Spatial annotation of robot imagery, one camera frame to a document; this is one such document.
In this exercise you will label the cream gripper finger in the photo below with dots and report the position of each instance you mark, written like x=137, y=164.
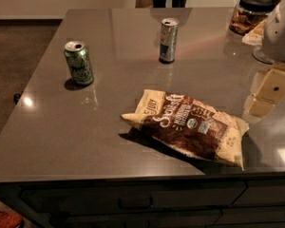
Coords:
x=269, y=87
x=256, y=107

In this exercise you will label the green soda can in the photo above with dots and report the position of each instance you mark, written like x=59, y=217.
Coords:
x=77, y=59

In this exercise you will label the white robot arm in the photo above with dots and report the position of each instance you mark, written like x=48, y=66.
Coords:
x=268, y=39

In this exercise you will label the silver slim can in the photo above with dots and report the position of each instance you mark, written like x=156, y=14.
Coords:
x=169, y=33

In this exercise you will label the brown yellow chip bag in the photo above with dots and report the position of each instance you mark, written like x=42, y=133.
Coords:
x=189, y=126

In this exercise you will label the glass jar with black lid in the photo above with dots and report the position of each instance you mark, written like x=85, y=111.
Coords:
x=248, y=14

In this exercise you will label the small black floor object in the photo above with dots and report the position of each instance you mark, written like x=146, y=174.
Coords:
x=16, y=98

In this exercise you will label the orange object on floor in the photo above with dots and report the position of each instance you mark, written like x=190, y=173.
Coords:
x=10, y=220

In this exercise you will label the dark drawer handle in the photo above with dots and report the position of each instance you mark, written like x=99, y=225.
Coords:
x=133, y=204

